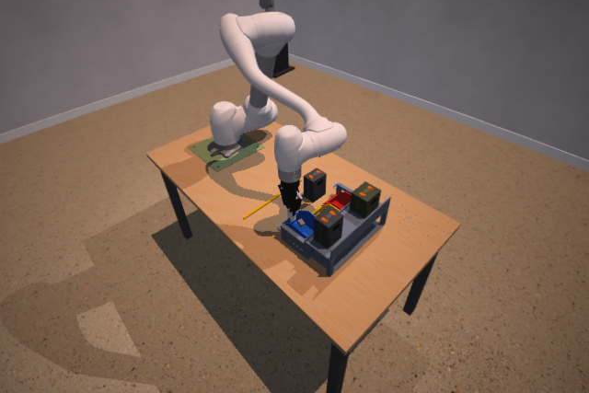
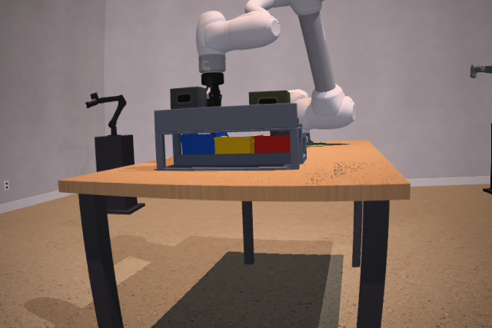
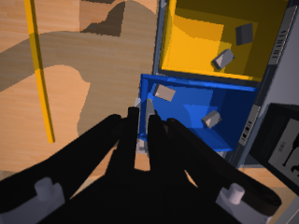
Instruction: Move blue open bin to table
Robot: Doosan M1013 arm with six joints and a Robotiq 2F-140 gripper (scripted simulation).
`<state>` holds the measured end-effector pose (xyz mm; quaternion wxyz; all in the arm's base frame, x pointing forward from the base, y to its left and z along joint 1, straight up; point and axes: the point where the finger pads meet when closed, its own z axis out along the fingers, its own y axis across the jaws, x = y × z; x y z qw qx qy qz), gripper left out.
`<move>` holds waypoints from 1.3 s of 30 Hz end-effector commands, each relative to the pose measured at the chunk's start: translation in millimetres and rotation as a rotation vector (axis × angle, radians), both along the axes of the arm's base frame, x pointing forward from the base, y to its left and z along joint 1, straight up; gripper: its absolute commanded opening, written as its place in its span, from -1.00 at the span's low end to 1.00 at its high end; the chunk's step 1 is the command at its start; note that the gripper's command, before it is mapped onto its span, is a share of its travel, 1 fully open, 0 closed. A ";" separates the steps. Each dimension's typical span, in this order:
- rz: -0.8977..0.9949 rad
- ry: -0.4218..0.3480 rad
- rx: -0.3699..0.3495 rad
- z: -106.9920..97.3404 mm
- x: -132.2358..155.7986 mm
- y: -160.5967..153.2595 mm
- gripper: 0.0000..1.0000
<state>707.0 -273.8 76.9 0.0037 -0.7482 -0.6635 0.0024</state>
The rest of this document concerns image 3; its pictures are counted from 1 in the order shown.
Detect orange bar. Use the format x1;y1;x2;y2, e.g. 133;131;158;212
24;0;55;143

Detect blue bin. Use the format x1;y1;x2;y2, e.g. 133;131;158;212
139;74;259;152

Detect yellow open bin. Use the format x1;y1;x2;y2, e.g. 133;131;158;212
160;0;289;82

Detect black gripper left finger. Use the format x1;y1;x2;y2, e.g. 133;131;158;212
0;98;141;224

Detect grey metal shelf rack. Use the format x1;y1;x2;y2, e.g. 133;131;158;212
152;0;299;169

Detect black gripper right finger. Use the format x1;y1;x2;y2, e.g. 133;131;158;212
146;99;282;224

